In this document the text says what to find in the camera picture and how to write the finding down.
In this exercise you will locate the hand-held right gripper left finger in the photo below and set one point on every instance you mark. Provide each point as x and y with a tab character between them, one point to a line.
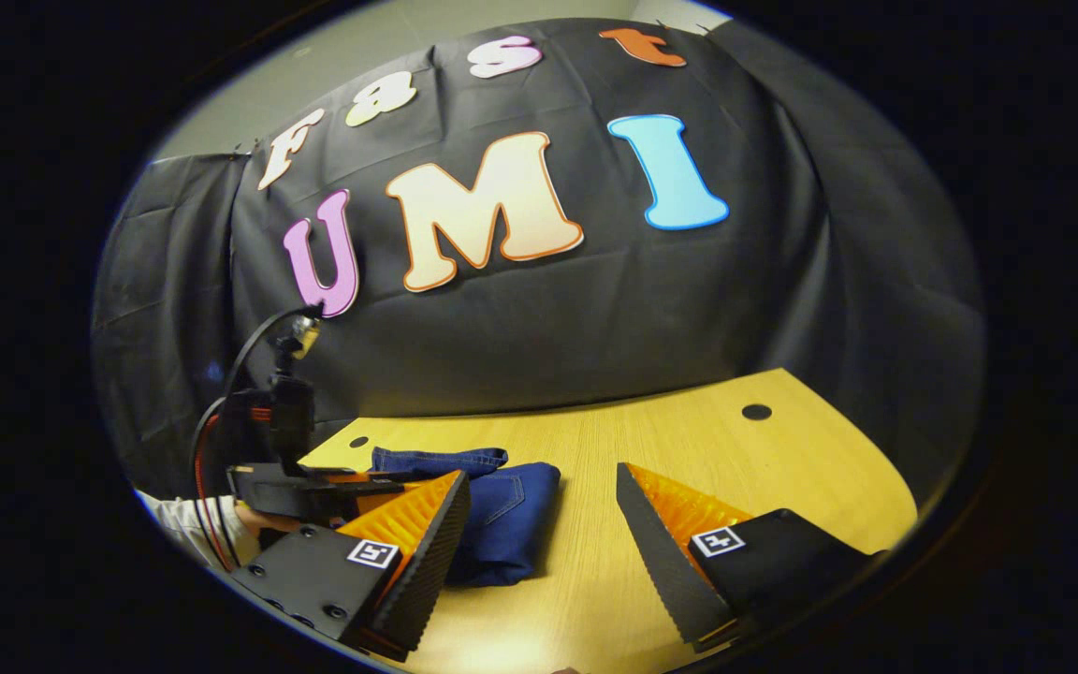
427	571

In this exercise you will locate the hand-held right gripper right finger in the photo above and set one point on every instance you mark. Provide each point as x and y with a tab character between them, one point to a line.
665	571

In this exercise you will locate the black backdrop cloth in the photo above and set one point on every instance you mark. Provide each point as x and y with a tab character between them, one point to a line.
539	346

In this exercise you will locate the blue jeans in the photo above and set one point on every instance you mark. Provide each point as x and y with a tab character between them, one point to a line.
511	515

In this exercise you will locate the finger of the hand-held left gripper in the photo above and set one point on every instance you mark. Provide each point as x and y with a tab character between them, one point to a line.
286	487

